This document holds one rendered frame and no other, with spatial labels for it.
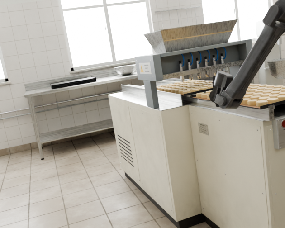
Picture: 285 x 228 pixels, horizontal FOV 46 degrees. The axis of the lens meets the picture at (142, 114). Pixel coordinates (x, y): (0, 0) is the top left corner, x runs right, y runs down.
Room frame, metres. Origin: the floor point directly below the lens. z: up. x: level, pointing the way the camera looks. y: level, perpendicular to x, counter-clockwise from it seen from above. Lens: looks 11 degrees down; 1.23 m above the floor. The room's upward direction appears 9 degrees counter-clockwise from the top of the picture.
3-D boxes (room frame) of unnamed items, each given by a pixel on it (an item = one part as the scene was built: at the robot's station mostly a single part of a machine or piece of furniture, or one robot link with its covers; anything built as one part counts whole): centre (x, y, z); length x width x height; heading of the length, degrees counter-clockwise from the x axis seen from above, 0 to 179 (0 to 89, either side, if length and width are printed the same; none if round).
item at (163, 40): (2.28, -0.40, 1.25); 0.56 x 0.29 x 0.14; 109
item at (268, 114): (2.34, -0.23, 0.87); 2.01 x 0.03 x 0.07; 19
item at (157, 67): (2.28, -0.40, 1.01); 0.72 x 0.33 x 0.34; 109
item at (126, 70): (4.95, 0.14, 0.94); 0.33 x 0.33 x 0.12
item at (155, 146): (2.73, -0.24, 0.42); 1.28 x 0.72 x 0.84; 19
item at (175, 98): (2.66, -0.05, 0.88); 1.28 x 0.01 x 0.07; 19
